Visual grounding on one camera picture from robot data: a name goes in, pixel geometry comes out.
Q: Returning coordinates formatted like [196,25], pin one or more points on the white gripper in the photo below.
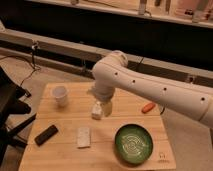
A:
[104,94]

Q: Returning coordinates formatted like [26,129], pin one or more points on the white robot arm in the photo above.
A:
[111,72]

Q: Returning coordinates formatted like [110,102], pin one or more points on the green ceramic bowl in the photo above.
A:
[133,144]

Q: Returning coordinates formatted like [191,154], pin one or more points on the black eraser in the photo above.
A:
[45,135]

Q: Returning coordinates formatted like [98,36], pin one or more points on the white small bottle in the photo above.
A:
[97,111]

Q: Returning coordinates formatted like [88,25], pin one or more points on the white sponge block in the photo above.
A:
[83,137]

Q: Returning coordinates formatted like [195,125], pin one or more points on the orange carrot toy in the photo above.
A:
[148,107]

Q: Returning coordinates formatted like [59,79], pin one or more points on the black chair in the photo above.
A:
[10,94]

